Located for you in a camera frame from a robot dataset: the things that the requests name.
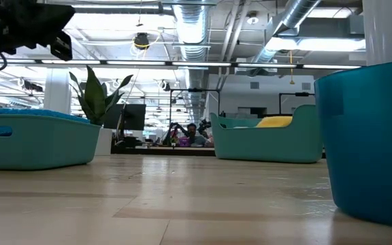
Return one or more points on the long ceiling light strip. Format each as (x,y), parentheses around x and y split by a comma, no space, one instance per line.
(199,64)

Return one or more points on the black computer monitor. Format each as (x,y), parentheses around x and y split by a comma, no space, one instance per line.
(131,117)

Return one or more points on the large green plastic basket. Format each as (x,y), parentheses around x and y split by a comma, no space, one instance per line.
(267,146)

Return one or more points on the silver ventilation duct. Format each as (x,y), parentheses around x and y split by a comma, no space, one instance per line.
(298,13)
(192,27)

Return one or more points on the small green plastic tray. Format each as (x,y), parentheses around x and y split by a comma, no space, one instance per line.
(46,143)

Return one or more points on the white tube bottle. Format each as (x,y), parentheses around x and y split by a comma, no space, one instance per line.
(383,30)

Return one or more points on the yellow cloth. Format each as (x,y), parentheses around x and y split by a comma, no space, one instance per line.
(274,122)

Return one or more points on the dark blue plastic bin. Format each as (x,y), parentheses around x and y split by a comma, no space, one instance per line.
(369,153)

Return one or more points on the white round ceiling sensor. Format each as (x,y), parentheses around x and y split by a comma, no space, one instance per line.
(252,18)

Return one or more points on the snake plant in white pot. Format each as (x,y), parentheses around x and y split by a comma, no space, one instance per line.
(95,98)

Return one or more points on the white cloth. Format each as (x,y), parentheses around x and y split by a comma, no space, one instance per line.
(242,127)

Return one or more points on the black pipe frame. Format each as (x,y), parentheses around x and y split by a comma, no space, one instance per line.
(301,94)

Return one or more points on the person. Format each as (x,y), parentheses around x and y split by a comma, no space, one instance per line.
(194,137)

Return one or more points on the black aluminium table frame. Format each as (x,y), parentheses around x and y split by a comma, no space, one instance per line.
(165,151)

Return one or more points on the purple box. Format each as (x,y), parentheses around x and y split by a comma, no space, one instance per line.
(184,142)

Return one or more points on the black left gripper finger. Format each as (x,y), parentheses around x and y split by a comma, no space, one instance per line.
(60,17)

